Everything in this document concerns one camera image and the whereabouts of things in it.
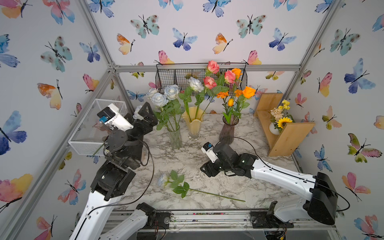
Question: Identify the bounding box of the purple ribbed glass vase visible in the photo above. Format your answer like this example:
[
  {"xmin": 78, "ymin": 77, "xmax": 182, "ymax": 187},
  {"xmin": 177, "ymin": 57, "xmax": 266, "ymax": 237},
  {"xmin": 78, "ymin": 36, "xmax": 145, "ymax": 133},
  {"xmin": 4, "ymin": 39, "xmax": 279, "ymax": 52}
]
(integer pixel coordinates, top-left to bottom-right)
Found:
[{"xmin": 219, "ymin": 116, "xmax": 239, "ymax": 145}]

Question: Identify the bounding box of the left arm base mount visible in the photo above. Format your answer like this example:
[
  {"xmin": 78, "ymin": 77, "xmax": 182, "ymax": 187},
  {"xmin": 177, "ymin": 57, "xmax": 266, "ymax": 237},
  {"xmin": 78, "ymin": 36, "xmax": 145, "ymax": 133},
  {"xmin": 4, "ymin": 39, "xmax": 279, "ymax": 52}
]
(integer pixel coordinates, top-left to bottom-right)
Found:
[{"xmin": 136, "ymin": 203, "xmax": 171, "ymax": 230}]

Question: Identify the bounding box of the wooden wall shelf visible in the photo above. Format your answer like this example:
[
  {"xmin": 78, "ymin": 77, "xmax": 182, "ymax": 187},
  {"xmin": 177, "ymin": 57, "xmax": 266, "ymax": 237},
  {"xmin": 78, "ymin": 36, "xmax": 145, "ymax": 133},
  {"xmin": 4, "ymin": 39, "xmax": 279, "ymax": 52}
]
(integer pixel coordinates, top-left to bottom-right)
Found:
[{"xmin": 254, "ymin": 93, "xmax": 315, "ymax": 157}]

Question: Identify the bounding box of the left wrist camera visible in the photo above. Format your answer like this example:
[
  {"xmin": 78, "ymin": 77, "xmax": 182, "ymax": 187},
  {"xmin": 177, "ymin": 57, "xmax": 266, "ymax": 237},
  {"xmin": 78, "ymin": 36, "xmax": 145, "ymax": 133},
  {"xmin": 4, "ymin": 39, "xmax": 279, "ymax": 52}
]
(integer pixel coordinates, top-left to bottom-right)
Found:
[{"xmin": 97, "ymin": 104, "xmax": 134, "ymax": 132}]

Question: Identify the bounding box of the orange yellow tulip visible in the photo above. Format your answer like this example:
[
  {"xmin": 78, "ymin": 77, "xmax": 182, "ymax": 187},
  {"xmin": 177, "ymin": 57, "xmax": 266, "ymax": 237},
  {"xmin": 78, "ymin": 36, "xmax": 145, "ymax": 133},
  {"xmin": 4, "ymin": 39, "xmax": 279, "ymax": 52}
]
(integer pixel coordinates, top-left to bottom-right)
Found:
[{"xmin": 223, "ymin": 97, "xmax": 237, "ymax": 125}]

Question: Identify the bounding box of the orange rose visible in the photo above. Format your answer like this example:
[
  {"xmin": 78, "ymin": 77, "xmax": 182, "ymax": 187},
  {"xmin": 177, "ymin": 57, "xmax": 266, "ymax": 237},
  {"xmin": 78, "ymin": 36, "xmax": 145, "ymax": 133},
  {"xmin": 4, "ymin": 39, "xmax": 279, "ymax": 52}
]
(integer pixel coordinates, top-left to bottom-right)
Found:
[
  {"xmin": 241, "ymin": 87, "xmax": 256, "ymax": 117},
  {"xmin": 231, "ymin": 68, "xmax": 242, "ymax": 83}
]

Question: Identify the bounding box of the clear glass vase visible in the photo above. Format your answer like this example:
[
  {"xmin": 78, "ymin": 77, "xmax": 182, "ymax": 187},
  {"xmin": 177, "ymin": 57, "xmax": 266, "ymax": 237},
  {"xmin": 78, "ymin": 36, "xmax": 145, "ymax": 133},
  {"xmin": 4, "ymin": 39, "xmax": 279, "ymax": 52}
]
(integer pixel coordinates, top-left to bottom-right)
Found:
[{"xmin": 168, "ymin": 127, "xmax": 183, "ymax": 150}]

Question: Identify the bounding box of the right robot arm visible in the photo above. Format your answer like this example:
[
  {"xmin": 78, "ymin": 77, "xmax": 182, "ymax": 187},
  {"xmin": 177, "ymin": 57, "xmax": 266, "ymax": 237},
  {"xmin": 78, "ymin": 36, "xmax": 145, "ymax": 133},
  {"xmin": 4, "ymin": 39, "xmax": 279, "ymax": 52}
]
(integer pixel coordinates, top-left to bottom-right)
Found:
[{"xmin": 200, "ymin": 142, "xmax": 339, "ymax": 226}]

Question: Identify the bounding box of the aluminium front rail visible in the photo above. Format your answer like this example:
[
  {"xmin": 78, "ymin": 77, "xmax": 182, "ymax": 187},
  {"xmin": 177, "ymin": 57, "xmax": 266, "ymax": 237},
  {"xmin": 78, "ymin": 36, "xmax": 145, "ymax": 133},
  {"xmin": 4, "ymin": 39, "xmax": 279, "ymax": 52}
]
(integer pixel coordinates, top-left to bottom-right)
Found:
[{"xmin": 83, "ymin": 209, "xmax": 338, "ymax": 232}]

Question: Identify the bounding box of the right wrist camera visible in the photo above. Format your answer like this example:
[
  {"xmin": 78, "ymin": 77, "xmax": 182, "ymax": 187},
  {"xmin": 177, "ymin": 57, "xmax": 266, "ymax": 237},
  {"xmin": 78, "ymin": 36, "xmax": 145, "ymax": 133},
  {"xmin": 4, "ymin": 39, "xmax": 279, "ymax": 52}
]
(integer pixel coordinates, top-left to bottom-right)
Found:
[{"xmin": 201, "ymin": 142, "xmax": 219, "ymax": 164}]

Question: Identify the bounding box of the white mesh wall box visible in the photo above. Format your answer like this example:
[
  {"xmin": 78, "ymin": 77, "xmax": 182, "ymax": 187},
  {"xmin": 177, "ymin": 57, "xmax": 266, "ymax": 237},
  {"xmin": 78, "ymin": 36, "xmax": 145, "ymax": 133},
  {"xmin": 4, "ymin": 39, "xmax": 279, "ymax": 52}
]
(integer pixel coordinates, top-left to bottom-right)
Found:
[{"xmin": 69, "ymin": 99, "xmax": 128, "ymax": 156}]

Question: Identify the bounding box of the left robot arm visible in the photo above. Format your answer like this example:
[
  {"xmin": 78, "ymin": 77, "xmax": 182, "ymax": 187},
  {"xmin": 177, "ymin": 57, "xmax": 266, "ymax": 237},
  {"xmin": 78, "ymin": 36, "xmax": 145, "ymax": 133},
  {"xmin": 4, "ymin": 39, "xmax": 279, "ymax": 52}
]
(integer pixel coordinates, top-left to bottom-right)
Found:
[{"xmin": 70, "ymin": 103, "xmax": 158, "ymax": 240}]

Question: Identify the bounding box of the orange marigold flower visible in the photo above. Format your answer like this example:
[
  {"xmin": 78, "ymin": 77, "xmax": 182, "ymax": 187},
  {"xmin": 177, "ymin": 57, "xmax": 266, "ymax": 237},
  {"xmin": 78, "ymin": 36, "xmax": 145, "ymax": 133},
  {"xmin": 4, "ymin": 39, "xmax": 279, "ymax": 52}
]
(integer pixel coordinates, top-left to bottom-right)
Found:
[{"xmin": 217, "ymin": 92, "xmax": 231, "ymax": 108}]

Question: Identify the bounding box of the sunflower bouquet in white vase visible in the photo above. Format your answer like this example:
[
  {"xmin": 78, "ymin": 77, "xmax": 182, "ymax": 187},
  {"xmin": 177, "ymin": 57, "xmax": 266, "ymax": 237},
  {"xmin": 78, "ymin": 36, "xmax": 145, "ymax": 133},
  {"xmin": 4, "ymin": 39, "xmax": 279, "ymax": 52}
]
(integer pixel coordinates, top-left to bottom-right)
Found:
[{"xmin": 269, "ymin": 100, "xmax": 295, "ymax": 135}]

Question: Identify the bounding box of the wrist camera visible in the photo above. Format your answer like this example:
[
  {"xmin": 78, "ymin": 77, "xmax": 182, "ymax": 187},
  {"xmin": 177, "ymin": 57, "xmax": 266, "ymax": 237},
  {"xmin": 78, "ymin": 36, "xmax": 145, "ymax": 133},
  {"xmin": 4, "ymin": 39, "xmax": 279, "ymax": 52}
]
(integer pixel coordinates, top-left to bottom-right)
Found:
[
  {"xmin": 97, "ymin": 104, "xmax": 134, "ymax": 132},
  {"xmin": 201, "ymin": 142, "xmax": 219, "ymax": 164}
]

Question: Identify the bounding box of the yellow ruffled glass vase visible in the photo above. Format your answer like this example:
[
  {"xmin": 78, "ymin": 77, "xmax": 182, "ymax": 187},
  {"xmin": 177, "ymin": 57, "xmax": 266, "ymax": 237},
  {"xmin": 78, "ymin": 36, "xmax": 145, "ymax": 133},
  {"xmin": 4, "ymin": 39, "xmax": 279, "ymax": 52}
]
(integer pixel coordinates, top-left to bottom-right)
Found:
[{"xmin": 182, "ymin": 107, "xmax": 205, "ymax": 140}]

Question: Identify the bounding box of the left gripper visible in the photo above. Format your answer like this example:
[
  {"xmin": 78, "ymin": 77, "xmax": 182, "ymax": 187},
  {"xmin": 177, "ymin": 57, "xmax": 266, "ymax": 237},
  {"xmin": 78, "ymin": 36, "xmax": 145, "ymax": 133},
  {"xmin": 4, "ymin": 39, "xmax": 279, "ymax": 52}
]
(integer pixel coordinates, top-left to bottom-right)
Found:
[{"xmin": 119, "ymin": 105, "xmax": 154, "ymax": 170}]

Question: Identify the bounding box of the pink rose tall stem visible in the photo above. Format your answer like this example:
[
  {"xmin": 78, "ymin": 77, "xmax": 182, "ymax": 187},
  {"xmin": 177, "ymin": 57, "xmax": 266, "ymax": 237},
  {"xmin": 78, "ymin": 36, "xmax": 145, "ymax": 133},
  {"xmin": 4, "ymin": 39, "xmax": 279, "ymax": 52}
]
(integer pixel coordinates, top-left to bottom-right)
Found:
[{"xmin": 195, "ymin": 61, "xmax": 220, "ymax": 109}]

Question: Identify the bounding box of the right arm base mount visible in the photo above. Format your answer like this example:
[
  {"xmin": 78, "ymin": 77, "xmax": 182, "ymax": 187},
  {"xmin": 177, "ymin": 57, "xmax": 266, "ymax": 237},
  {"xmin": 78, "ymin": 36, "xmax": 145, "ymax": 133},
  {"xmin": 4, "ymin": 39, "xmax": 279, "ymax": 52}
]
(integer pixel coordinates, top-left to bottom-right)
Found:
[{"xmin": 250, "ymin": 201, "xmax": 294, "ymax": 229}]

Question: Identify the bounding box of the black wire wall basket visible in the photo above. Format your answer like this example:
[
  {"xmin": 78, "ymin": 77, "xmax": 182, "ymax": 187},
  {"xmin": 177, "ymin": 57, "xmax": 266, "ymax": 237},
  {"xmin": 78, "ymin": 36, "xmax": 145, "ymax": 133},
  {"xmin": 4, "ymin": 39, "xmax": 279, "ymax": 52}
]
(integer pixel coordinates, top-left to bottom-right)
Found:
[{"xmin": 155, "ymin": 62, "xmax": 248, "ymax": 93}]

